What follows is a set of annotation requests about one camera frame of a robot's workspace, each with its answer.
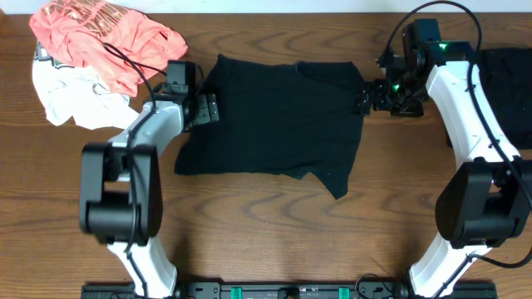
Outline folded black garment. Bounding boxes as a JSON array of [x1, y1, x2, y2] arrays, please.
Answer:
[[477, 47, 531, 150]]

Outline orange t-shirt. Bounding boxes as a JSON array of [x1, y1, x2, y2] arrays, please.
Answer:
[[29, 0, 189, 97]]

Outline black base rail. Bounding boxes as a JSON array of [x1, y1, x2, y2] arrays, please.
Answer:
[[81, 277, 499, 299]]

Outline white t-shirt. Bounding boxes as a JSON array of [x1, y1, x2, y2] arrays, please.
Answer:
[[32, 44, 139, 130]]

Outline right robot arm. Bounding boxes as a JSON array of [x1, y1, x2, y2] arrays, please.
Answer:
[[354, 18, 531, 298]]

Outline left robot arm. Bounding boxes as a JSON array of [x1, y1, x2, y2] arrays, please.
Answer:
[[80, 61, 219, 298]]

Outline black t-shirt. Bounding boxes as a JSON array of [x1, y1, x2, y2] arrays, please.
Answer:
[[174, 55, 363, 199]]

